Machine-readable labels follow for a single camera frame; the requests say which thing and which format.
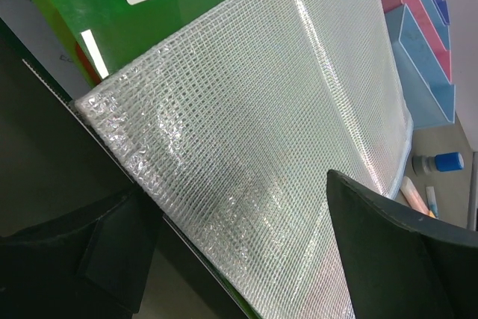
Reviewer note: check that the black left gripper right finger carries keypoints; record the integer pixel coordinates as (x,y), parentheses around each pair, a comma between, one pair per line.
(399,263)

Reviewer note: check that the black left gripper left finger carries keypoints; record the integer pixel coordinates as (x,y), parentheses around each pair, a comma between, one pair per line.
(90,263)

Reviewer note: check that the blue capped ink bottle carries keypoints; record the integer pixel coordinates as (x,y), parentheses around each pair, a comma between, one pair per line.
(446,162)

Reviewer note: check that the light blue drawer bin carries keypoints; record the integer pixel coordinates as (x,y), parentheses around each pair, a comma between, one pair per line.
(429,95)

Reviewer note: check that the translucent mesh zipper pouch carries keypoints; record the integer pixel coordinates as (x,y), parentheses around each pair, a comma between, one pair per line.
(232,123)

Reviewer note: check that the pink drawer bin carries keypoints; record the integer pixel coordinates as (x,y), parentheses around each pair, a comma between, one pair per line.
(422,18)

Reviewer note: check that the pink orange highlighter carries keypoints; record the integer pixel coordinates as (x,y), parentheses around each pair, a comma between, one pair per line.
(412,196)

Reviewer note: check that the blue gel pen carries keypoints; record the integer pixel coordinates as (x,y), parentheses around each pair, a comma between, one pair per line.
(431,200)

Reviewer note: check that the red plastic folder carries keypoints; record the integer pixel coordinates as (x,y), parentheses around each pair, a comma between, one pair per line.
(89,68)

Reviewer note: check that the green file box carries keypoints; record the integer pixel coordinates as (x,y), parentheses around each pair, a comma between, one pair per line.
(26,21)

